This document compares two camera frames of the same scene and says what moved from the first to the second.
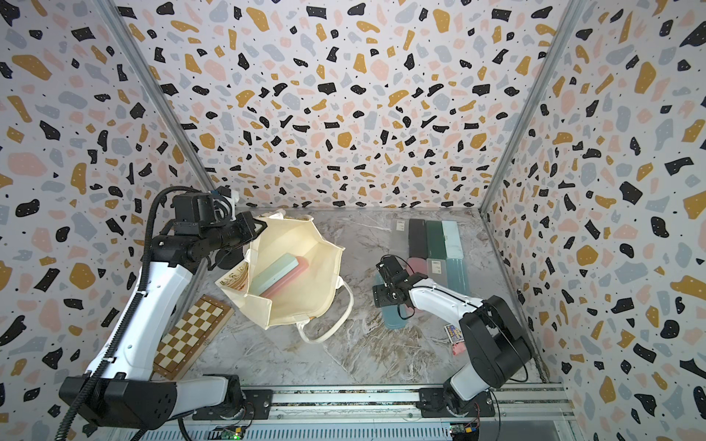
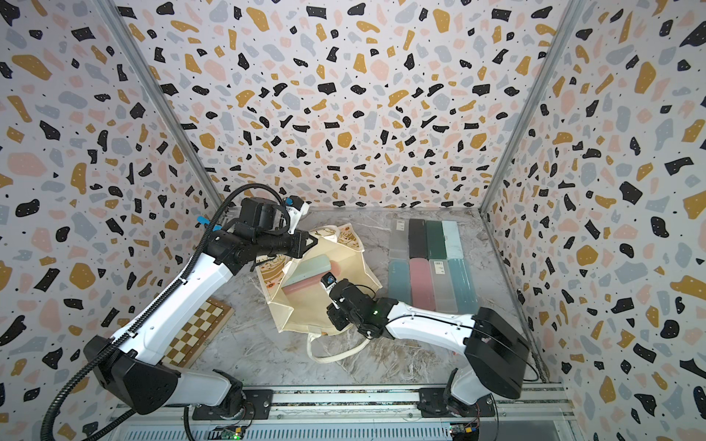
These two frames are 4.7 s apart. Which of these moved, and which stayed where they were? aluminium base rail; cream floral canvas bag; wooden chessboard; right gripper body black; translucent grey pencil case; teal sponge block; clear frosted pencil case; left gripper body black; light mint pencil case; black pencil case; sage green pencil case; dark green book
Moved: teal sponge block; right gripper body black; cream floral canvas bag; left gripper body black; sage green pencil case
Stayed: wooden chessboard; black pencil case; translucent grey pencil case; dark green book; aluminium base rail; light mint pencil case; clear frosted pencil case
